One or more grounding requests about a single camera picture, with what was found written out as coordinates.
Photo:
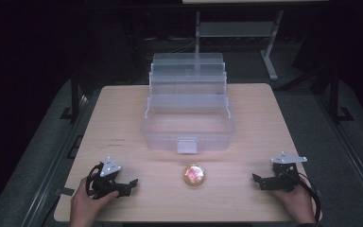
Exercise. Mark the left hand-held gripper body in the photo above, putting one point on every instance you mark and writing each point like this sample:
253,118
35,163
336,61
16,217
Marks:
108,166

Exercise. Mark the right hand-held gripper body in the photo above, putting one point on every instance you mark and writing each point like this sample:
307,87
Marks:
285,175

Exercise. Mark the person's right hand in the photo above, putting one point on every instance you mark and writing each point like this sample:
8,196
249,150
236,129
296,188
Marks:
296,203

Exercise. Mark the person's left hand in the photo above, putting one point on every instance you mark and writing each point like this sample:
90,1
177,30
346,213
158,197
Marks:
86,205

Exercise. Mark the round gold-rimmed red snack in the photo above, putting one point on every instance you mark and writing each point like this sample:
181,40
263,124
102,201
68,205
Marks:
194,175

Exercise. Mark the clear plastic tiered storage box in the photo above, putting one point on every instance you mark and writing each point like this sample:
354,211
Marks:
187,126

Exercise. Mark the grey metal stand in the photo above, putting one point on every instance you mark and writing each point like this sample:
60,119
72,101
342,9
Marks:
238,30

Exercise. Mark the aluminium frame rail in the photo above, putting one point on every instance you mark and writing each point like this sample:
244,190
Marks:
53,164

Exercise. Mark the black metal post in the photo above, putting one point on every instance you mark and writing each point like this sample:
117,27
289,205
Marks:
74,97
334,97

